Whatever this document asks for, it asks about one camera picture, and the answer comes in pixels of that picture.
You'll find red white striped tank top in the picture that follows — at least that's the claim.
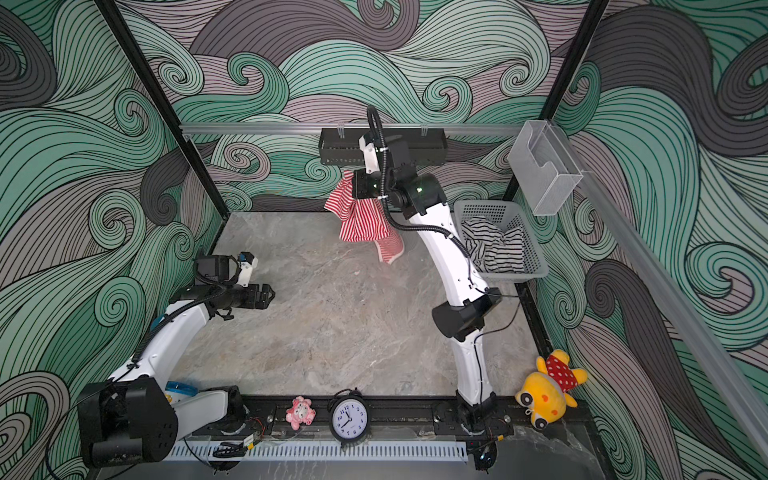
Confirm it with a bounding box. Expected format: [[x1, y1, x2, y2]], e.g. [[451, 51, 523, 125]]
[[324, 171, 405, 264]]

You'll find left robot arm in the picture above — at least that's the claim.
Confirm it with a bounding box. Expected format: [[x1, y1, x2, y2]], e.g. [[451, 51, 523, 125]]
[[77, 252, 275, 469]]

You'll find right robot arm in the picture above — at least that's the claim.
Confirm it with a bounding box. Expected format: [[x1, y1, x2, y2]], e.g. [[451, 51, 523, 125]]
[[353, 132, 501, 429]]

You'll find black white striped tank top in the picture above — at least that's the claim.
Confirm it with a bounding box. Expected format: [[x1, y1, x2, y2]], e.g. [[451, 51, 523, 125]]
[[461, 217, 525, 274]]

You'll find teal lid white mug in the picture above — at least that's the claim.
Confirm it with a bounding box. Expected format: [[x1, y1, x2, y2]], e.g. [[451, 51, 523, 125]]
[[164, 381, 198, 404]]

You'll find pink plush toy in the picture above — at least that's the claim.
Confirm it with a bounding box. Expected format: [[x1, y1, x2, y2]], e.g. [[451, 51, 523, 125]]
[[285, 396, 316, 431]]

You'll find grey plastic laundry basket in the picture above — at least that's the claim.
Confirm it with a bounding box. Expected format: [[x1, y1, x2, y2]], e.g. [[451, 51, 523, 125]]
[[454, 200, 549, 283]]

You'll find black alarm clock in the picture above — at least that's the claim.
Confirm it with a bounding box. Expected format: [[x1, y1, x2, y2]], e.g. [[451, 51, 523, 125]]
[[327, 389, 371, 448]]

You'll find yellow plush toy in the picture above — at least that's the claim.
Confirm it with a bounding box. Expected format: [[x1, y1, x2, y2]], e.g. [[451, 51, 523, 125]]
[[515, 349, 588, 430]]

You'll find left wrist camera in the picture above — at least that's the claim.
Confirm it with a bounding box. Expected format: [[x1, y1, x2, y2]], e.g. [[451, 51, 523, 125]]
[[236, 251, 258, 288]]

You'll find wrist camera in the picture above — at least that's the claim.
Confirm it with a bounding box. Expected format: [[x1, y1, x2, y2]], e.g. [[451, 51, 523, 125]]
[[236, 251, 258, 288], [358, 132, 381, 174]]

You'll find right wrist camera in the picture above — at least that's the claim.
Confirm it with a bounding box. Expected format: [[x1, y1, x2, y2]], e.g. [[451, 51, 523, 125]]
[[358, 132, 381, 174]]

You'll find black wall shelf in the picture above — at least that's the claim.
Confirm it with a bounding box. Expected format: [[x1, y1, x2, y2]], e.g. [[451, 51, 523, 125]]
[[318, 128, 448, 166]]

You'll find aluminium rail back wall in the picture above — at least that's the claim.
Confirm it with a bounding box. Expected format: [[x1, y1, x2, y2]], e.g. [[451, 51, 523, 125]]
[[180, 121, 522, 137]]

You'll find aluminium rail wall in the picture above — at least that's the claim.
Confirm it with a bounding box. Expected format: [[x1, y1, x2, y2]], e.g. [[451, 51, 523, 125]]
[[180, 121, 522, 137], [559, 124, 767, 461]]

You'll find clear wall-mounted bin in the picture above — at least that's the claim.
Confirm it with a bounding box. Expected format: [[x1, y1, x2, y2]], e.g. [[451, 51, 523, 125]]
[[507, 120, 583, 217]]

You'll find white slotted cable duct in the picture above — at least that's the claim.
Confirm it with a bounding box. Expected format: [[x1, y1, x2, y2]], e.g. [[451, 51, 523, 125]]
[[164, 440, 469, 463]]

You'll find aluminium rail right wall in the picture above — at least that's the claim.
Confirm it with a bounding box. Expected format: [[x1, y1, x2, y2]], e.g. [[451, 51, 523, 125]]
[[559, 124, 767, 461]]

